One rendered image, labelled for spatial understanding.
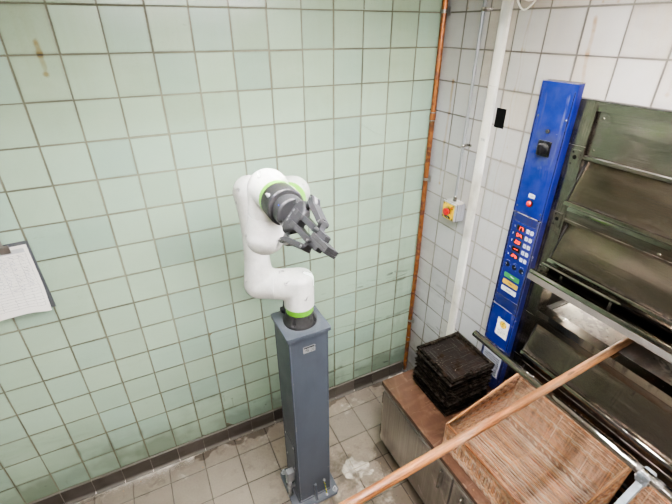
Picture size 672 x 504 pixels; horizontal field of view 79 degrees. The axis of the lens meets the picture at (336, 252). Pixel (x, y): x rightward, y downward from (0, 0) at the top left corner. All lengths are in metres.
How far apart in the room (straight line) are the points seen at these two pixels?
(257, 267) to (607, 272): 1.35
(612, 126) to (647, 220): 0.35
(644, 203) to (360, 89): 1.28
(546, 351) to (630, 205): 0.79
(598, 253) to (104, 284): 2.10
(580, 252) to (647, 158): 0.42
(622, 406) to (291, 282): 1.41
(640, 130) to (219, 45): 1.57
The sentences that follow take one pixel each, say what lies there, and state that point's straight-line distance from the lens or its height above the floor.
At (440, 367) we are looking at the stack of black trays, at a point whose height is 0.83.
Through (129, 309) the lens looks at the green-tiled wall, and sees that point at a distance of 2.20.
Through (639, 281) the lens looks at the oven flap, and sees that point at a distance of 1.82.
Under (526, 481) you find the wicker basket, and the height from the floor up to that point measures 0.59.
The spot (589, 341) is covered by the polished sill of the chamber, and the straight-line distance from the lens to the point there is 2.03.
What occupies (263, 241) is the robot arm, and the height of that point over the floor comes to 1.84.
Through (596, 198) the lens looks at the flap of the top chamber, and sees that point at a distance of 1.82.
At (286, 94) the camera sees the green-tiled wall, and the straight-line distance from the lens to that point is 1.98.
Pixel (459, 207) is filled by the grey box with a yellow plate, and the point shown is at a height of 1.49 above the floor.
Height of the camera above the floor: 2.33
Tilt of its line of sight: 29 degrees down
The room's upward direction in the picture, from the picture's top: straight up
